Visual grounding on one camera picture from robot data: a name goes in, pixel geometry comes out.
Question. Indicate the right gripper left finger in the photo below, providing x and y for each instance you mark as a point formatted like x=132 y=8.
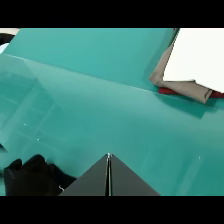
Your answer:
x=93 y=182

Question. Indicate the white garment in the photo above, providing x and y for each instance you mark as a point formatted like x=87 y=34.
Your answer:
x=196 y=56

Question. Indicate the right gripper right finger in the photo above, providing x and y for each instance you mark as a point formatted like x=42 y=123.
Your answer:
x=128 y=184

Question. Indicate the black garment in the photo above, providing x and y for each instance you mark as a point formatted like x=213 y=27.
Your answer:
x=31 y=176

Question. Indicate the beige garment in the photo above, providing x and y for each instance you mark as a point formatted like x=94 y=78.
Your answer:
x=186 y=88

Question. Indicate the red garment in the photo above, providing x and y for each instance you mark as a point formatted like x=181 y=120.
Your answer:
x=170 y=91

